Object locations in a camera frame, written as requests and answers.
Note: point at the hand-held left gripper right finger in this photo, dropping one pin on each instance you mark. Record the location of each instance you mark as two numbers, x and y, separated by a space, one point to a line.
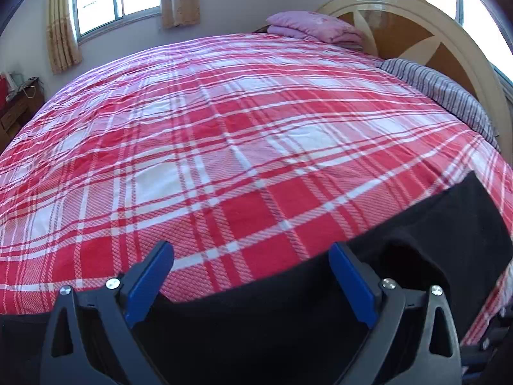
354 284

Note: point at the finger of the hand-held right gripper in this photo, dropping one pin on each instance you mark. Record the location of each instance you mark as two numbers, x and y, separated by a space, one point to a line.
487 355

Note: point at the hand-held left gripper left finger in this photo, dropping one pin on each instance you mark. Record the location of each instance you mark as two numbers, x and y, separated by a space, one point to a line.
146 284

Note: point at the black pants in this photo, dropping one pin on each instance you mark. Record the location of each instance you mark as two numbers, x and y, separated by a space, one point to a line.
260 329

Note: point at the red plaid bed sheet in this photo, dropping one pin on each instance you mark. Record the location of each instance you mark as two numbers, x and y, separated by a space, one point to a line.
220 128

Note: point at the striped pillow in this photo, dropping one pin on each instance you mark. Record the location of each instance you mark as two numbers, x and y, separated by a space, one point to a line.
445 88

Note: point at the wooden desk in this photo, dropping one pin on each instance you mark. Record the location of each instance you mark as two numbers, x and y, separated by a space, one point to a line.
18 108

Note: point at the cream and wood headboard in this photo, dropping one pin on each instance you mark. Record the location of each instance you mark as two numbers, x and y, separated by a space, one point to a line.
441 40

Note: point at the folded pink quilt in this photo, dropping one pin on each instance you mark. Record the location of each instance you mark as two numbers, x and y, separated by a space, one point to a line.
312 26

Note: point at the large bright window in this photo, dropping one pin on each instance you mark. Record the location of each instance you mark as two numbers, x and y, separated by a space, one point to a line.
481 12

